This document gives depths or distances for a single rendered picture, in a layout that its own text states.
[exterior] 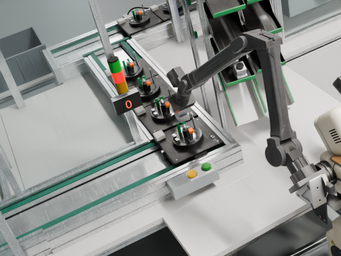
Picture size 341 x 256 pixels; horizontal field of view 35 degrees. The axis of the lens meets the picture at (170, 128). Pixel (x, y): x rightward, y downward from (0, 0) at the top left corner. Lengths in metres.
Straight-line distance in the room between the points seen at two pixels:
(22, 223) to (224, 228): 0.86
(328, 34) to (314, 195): 1.63
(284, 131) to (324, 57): 1.55
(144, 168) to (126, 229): 0.31
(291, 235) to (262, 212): 1.07
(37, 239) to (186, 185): 0.63
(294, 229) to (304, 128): 0.88
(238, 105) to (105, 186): 0.68
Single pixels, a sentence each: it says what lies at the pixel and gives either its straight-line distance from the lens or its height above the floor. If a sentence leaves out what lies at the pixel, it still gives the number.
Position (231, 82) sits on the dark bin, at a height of 1.20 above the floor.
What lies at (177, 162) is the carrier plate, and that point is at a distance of 2.28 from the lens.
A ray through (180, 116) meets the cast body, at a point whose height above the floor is 1.12.
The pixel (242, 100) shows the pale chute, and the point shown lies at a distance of 2.40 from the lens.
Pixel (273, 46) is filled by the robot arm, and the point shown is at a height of 1.56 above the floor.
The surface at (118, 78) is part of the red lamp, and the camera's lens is 2.23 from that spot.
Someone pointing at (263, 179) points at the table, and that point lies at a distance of 2.28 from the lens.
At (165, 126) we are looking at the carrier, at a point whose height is 0.97.
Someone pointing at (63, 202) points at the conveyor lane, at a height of 0.92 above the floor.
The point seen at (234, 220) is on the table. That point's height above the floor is 0.86.
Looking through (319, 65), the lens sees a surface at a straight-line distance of 3.28.
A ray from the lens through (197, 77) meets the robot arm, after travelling 2.01.
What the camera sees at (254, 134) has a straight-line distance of 2.52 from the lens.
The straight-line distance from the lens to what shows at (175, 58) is 3.26.
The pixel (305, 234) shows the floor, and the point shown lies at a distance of 3.20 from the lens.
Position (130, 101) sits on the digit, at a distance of 2.30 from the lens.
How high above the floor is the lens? 2.41
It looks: 35 degrees down
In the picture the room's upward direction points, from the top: 15 degrees counter-clockwise
